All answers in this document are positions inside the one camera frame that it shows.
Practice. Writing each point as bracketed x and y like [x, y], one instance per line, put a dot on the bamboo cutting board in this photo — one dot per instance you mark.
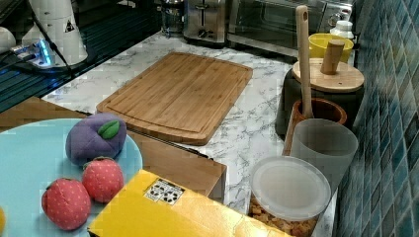
[182, 97]

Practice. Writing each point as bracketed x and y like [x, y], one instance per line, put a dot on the glass jar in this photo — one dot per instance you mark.
[172, 17]

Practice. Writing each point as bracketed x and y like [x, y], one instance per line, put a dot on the yellow bowl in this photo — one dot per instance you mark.
[318, 44]

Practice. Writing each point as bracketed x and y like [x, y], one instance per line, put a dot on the brown ceramic utensil holder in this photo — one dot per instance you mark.
[322, 109]

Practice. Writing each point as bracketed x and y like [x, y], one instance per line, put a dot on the purple plush eggplant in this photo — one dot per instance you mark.
[98, 135]

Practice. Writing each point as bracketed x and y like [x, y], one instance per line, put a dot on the black canister with wooden lid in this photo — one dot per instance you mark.
[330, 78]

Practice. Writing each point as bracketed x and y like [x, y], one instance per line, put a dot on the red plush strawberry upper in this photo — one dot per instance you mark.
[102, 178]

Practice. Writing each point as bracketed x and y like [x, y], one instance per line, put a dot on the white bottle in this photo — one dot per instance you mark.
[343, 29]

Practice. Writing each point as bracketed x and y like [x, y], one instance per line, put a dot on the silver toaster oven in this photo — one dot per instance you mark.
[271, 24]

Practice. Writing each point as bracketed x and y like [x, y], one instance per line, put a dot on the plastic container with white lid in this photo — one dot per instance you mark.
[289, 194]

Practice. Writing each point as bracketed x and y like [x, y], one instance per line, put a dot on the silver toaster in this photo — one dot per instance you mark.
[205, 20]

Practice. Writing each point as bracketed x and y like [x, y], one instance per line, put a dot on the red plush strawberry lower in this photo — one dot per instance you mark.
[66, 203]

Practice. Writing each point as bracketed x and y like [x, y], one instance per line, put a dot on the frosted grey plastic cup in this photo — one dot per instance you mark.
[327, 145]

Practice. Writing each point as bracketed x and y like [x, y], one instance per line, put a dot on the long wooden spoon handle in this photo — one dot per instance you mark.
[301, 17]

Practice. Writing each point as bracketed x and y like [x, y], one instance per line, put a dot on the red plush strawberry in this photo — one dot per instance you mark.
[102, 178]
[66, 203]

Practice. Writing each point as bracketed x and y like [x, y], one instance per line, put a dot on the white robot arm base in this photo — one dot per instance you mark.
[54, 41]

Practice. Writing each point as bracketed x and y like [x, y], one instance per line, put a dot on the yellow cardboard box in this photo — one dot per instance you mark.
[149, 206]

